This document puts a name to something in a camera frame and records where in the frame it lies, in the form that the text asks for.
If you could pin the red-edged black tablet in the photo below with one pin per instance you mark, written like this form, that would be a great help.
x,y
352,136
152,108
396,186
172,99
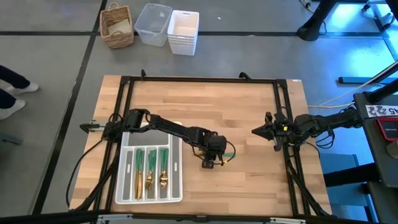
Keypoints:
x,y
388,129

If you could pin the grey round disc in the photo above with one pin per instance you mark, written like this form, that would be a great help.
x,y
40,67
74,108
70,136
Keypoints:
x,y
393,150

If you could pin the black metal crossbar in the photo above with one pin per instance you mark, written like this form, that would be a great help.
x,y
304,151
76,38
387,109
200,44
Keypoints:
x,y
46,217

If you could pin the silver metal bracket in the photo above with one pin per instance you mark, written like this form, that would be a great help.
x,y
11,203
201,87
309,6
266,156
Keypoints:
x,y
115,216
287,220

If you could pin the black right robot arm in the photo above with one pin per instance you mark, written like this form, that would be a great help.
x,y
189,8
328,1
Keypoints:
x,y
326,123

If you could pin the black metal rig frame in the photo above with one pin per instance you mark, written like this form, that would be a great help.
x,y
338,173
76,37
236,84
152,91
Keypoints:
x,y
202,79

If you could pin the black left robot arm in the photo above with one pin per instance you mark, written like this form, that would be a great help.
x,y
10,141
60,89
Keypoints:
x,y
174,130

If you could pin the beige card sheet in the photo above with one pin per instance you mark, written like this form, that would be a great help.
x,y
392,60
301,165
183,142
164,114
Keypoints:
x,y
119,27

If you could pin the white plastic cutlery tray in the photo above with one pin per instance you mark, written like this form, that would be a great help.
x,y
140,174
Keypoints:
x,y
149,138

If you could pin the black metal beam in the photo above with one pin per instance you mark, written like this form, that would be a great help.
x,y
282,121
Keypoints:
x,y
351,175

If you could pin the person's leg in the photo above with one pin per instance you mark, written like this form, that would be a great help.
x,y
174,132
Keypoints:
x,y
11,76
4,98

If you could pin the white plastic storage bin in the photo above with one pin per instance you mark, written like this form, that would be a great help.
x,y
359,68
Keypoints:
x,y
183,43

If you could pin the grey metal foot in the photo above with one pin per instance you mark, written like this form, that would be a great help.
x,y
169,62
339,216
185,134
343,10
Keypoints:
x,y
11,138

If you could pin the clear plastic storage bin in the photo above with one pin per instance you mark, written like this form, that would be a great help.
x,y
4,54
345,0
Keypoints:
x,y
153,31

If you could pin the black metal bar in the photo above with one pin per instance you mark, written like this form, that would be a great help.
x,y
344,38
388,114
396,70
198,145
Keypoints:
x,y
357,80

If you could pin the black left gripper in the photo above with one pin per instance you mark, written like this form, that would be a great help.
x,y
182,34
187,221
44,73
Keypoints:
x,y
216,144

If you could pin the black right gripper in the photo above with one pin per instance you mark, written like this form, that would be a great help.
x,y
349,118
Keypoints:
x,y
284,130

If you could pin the person's foot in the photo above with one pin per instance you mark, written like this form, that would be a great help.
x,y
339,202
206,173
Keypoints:
x,y
11,109
23,89

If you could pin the woven wicker basket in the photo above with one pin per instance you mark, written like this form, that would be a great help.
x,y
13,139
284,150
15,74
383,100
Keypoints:
x,y
116,40

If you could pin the black pole base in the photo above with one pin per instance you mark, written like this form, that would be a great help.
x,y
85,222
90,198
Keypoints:
x,y
311,29

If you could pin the black side table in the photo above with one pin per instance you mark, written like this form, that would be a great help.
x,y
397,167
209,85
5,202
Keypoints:
x,y
373,149

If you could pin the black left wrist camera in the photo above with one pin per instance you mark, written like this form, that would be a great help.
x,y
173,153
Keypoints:
x,y
207,164

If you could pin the white printed label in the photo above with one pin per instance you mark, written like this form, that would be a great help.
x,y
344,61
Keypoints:
x,y
381,111

